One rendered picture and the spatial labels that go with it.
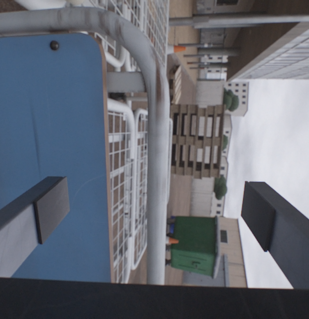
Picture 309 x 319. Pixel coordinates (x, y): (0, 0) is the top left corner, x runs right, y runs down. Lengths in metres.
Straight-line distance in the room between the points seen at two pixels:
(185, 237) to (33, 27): 5.94
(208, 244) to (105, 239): 5.72
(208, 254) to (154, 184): 5.62
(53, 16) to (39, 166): 0.16
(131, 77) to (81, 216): 0.17
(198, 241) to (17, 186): 5.79
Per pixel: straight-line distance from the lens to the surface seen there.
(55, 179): 0.17
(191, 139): 4.00
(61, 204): 0.16
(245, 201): 0.17
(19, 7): 1.34
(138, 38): 0.24
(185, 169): 4.00
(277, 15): 5.41
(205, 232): 6.20
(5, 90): 0.31
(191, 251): 5.87
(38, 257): 0.36
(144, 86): 0.24
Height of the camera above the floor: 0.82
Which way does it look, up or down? 11 degrees down
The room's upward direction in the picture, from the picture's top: 94 degrees clockwise
